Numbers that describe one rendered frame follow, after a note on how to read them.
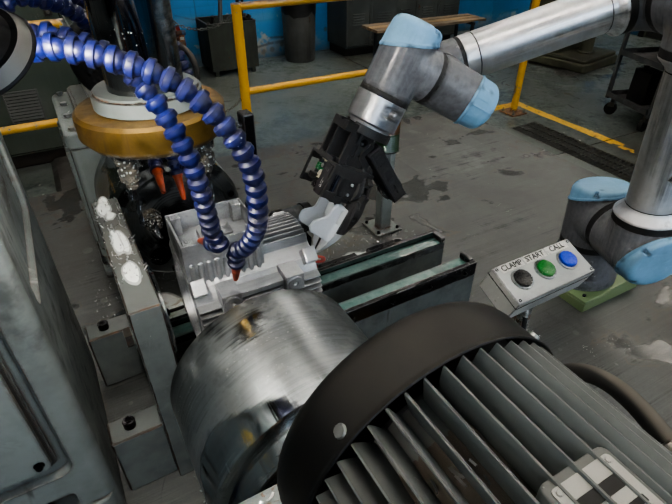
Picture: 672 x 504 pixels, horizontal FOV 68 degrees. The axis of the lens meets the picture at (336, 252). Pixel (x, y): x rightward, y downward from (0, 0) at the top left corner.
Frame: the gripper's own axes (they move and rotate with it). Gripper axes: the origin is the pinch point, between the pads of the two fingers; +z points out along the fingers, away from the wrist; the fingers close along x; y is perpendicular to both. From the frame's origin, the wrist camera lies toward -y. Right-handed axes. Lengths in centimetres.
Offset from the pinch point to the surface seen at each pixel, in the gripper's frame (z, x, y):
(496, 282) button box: -7.8, 18.9, -18.7
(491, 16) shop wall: -187, -502, -515
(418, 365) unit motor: -14, 47, 31
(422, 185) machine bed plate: -6, -50, -68
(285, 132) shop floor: 33, -292, -159
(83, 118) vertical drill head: -7.4, -4.2, 37.1
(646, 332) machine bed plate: -7, 25, -69
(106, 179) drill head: 10.8, -35.0, 24.6
